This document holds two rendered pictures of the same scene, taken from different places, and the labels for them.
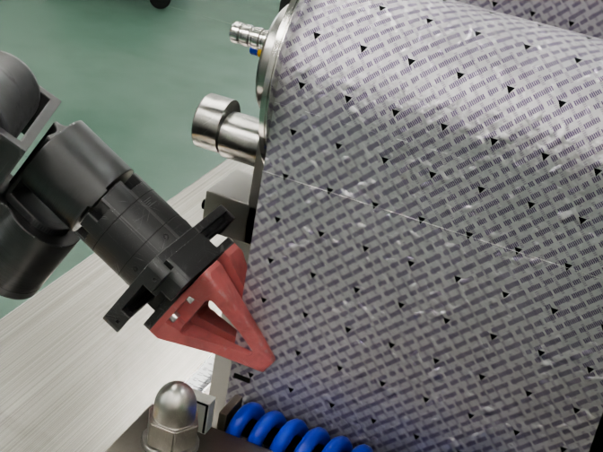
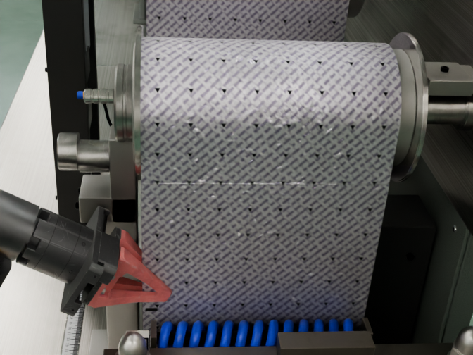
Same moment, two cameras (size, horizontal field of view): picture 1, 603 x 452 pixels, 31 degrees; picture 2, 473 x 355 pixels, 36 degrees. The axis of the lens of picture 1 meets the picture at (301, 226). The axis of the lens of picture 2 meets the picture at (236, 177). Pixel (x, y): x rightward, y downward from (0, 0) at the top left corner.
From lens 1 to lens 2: 0.21 m
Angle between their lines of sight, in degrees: 22
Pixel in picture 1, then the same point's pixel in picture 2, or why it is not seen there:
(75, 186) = (12, 234)
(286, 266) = (169, 235)
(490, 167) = (289, 141)
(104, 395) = (23, 343)
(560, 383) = (350, 246)
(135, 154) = not seen: outside the picture
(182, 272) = (110, 265)
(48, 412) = not seen: outside the picture
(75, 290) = not seen: outside the picture
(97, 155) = (17, 206)
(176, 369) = (57, 306)
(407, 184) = (239, 165)
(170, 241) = (88, 246)
